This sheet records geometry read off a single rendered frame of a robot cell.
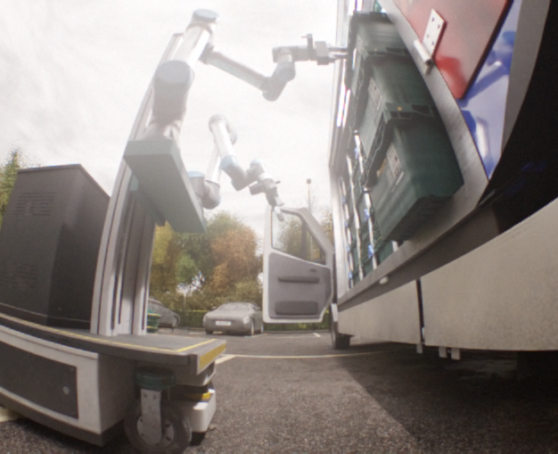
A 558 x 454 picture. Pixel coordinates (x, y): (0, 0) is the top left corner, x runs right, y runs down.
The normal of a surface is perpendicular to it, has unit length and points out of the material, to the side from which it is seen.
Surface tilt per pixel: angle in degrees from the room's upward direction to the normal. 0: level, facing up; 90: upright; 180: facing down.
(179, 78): 98
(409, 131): 93
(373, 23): 93
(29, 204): 90
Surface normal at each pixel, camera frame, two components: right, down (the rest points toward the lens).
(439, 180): -0.08, -0.26
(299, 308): 0.32, -0.33
